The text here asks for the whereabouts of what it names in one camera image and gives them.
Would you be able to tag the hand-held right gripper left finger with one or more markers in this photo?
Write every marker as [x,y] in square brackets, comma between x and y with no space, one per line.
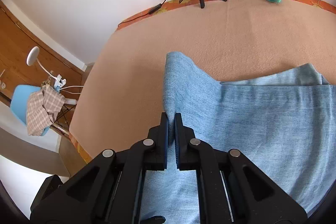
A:
[164,140]

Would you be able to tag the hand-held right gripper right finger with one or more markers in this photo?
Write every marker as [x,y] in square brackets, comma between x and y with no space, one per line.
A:
[177,140]

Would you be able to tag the light blue denim pants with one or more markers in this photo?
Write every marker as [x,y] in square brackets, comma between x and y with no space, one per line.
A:
[249,124]

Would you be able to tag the orange floral peach blanket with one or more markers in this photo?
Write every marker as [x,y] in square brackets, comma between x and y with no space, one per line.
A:
[189,29]

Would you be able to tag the pink plaid cloth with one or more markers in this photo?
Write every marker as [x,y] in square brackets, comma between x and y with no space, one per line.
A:
[39,111]

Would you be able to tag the leopard print cloth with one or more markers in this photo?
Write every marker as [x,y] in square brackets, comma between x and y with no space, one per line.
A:
[47,83]

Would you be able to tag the blue plastic chair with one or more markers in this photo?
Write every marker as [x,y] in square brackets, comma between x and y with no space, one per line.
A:
[19,98]

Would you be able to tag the white clip desk lamp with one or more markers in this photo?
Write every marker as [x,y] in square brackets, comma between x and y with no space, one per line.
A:
[32,54]

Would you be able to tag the wooden door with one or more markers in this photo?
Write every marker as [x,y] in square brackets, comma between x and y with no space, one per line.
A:
[29,35]

